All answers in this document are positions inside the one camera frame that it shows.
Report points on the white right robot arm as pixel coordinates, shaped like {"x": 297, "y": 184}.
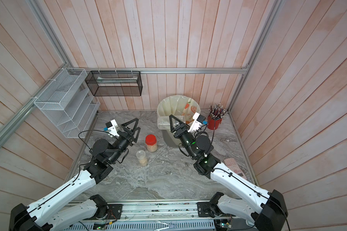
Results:
{"x": 211, "y": 167}

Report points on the wide oatmeal jar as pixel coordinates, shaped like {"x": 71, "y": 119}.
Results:
{"x": 163, "y": 123}

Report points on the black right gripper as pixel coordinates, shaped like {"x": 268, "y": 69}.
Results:
{"x": 183, "y": 134}

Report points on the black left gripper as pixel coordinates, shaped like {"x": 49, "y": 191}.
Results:
{"x": 127, "y": 136}

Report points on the white wire mesh shelf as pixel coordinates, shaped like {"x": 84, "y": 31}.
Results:
{"x": 67, "y": 104}

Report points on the cream trash bag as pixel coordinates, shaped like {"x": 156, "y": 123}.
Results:
{"x": 180, "y": 106}

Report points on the red lidded oatmeal jar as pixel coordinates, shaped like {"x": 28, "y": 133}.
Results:
{"x": 151, "y": 143}

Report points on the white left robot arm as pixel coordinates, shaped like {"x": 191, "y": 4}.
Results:
{"x": 90, "y": 174}

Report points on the grey trash bin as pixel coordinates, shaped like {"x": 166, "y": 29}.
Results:
{"x": 169, "y": 139}

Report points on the colored pencils bunch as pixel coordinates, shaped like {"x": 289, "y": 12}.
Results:
{"x": 217, "y": 112}

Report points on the small oatmeal jar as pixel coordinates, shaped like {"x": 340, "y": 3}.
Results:
{"x": 142, "y": 158}

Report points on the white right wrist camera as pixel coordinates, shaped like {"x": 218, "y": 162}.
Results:
{"x": 198, "y": 123}

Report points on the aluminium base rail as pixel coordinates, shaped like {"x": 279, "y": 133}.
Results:
{"x": 159, "y": 210}

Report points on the black wire mesh basket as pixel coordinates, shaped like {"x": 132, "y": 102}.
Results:
{"x": 114, "y": 83}

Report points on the red pencil cup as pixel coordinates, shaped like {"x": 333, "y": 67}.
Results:
{"x": 213, "y": 123}

